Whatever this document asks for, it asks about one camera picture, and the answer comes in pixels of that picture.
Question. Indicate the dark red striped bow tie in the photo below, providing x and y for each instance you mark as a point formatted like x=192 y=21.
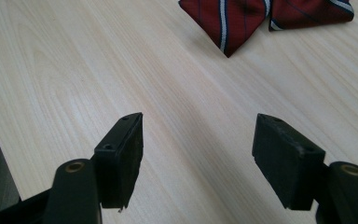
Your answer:
x=236 y=25

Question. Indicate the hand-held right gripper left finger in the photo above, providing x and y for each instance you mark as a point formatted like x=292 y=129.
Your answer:
x=119 y=161

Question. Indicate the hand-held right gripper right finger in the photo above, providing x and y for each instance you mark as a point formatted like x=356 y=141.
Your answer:
x=287 y=166

